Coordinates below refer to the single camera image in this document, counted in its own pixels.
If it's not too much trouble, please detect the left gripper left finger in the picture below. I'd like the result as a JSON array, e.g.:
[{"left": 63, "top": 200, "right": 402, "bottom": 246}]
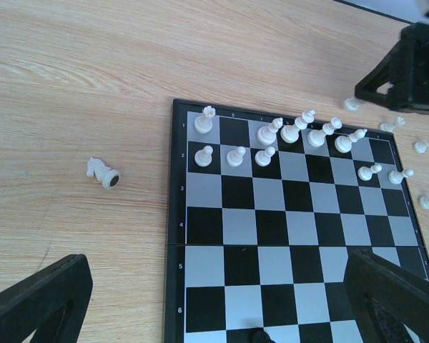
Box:
[{"left": 0, "top": 254, "right": 93, "bottom": 342}]

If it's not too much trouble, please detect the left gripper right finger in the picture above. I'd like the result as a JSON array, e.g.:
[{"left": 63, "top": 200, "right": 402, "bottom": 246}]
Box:
[{"left": 343, "top": 249, "right": 429, "bottom": 342}]

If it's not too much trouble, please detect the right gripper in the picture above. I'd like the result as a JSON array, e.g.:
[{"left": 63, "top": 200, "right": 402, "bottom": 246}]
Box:
[{"left": 354, "top": 23, "right": 429, "bottom": 114}]

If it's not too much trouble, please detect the white rook piece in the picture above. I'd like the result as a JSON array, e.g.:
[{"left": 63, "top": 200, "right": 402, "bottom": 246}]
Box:
[{"left": 343, "top": 97, "right": 365, "bottom": 111}]

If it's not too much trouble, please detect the white bishop piece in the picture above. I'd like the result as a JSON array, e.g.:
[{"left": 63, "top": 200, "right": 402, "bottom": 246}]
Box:
[{"left": 335, "top": 129, "right": 367, "bottom": 153}]

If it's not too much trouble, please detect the black piece on board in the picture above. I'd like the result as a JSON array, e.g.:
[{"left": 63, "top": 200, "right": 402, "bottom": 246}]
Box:
[{"left": 250, "top": 329, "right": 272, "bottom": 343}]

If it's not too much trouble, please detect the white knight lying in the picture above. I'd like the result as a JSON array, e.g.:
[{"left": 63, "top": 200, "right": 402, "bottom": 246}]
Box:
[{"left": 86, "top": 157, "right": 121, "bottom": 189}]

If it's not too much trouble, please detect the black white chessboard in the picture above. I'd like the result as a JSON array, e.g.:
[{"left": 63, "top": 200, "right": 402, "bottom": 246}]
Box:
[{"left": 163, "top": 99, "right": 429, "bottom": 342}]

